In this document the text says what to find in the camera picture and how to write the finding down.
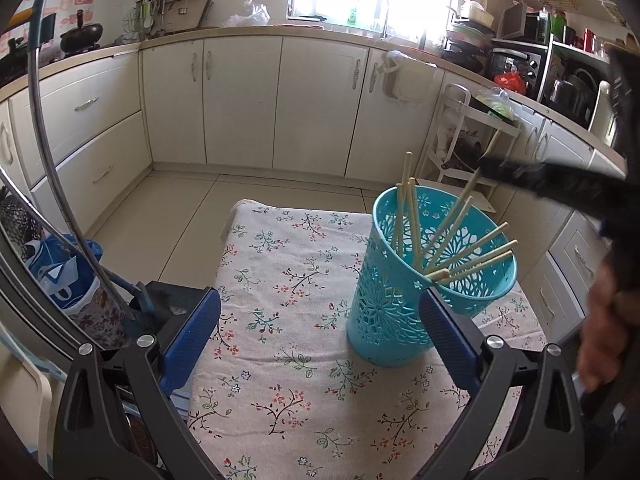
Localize red plastic bag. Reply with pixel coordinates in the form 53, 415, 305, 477
494, 71, 527, 96

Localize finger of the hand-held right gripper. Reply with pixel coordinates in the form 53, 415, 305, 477
477, 156, 631, 222

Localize black toaster oven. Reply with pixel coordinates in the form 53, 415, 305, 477
487, 42, 548, 96

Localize white plastic bag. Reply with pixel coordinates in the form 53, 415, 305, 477
222, 0, 271, 28

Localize white base cabinets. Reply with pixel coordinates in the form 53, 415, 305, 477
0, 25, 626, 281

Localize chrome sink faucet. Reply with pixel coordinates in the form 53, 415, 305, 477
367, 0, 391, 38

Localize white trolley rack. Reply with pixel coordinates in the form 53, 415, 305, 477
417, 82, 521, 196

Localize person's right hand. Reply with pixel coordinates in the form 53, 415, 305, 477
577, 255, 632, 395

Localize black cooking pot on stove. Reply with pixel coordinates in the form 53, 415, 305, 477
60, 10, 105, 53

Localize white electric water boiler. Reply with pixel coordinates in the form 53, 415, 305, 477
587, 80, 621, 143

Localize dark cutting board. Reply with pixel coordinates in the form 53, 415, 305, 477
162, 0, 211, 36

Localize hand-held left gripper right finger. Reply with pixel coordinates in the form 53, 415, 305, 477
419, 290, 586, 480

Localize white drawer cabinet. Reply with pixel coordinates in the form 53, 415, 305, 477
530, 210, 613, 331

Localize black wok with handle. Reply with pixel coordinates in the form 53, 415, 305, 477
440, 135, 483, 171

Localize blue patterned bag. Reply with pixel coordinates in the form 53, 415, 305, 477
22, 237, 128, 351

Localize teal perforated plastic basket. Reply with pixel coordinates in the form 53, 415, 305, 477
346, 185, 519, 370

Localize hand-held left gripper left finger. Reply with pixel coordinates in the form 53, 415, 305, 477
52, 287, 223, 480

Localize floral tablecloth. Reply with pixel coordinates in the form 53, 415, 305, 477
187, 199, 548, 480

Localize microwave oven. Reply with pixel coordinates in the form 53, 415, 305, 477
500, 2, 551, 43

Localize white countertop shelf unit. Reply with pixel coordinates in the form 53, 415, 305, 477
537, 32, 626, 146

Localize dish rack with dishes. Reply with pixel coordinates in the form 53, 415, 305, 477
442, 0, 496, 68

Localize white hanging bag holder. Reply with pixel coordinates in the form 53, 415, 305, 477
382, 50, 443, 103

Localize bag of green vegetables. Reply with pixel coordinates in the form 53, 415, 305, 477
472, 87, 518, 121

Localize bunch of wooden chopsticks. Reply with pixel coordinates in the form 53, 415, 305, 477
392, 151, 519, 286

